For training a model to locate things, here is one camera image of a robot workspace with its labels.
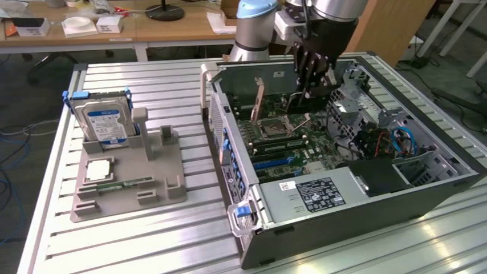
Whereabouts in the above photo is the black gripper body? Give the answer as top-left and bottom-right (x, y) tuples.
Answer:
(304, 19), (358, 65)

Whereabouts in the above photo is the blue expansion slot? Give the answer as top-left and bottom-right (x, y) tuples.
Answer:
(252, 155), (294, 171)

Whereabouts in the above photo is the wooden cabinet panel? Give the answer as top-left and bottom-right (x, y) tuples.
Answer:
(344, 0), (436, 68)

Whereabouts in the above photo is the copper socket cover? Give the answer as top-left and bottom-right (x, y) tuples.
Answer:
(249, 76), (268, 123)

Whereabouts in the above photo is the metal locking lever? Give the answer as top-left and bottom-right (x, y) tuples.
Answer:
(290, 113), (317, 134)

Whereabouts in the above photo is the CPU socket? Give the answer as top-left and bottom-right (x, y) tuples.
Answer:
(257, 116), (293, 140)

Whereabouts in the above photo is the green motherboard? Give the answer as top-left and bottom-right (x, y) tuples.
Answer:
(228, 94), (350, 183)

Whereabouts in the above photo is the black power adapter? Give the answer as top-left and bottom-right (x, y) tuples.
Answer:
(405, 57), (429, 70)

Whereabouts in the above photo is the black installed RAM stick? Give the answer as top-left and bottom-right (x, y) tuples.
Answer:
(248, 136), (305, 148)
(250, 141), (309, 155)

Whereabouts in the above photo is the cardboard box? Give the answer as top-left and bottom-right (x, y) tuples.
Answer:
(220, 0), (244, 27)

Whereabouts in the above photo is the black lamp base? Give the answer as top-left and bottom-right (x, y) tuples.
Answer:
(145, 0), (185, 22)

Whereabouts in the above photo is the wooden desk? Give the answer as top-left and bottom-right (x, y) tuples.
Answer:
(0, 0), (240, 55)

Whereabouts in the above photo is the metal disk bay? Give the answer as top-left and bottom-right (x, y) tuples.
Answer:
(390, 145), (458, 186)

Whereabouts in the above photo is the grey power supply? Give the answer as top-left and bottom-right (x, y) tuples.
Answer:
(257, 167), (372, 223)

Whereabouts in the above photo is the small white labelled box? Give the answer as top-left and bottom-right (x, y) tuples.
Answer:
(94, 15), (122, 34)

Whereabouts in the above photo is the black open PC case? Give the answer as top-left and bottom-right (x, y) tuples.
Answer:
(198, 55), (487, 271)

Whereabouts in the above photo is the grey printed parts rack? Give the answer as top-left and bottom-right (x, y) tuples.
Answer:
(69, 107), (187, 223)

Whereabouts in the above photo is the hard disk with blue caddy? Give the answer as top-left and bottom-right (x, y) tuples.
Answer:
(61, 87), (133, 149)

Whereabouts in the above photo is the white round holder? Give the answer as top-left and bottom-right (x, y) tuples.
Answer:
(61, 16), (98, 38)

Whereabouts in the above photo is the green RAM stick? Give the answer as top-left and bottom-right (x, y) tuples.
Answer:
(95, 177), (150, 191)

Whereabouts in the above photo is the silver CPU chip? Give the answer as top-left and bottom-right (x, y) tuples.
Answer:
(85, 161), (110, 180)

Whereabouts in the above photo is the black office chair base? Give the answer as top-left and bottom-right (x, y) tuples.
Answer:
(26, 53), (81, 84)

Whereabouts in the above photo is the white box with black top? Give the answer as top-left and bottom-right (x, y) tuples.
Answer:
(9, 17), (50, 37)

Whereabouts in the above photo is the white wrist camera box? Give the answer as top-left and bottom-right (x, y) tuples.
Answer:
(273, 10), (309, 42)

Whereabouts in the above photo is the red wire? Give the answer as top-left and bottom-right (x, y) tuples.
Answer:
(373, 130), (385, 157)

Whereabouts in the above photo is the blue wire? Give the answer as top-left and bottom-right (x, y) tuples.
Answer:
(390, 125), (418, 156)

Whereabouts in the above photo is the white table frame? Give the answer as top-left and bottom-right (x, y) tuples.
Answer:
(413, 0), (487, 78)

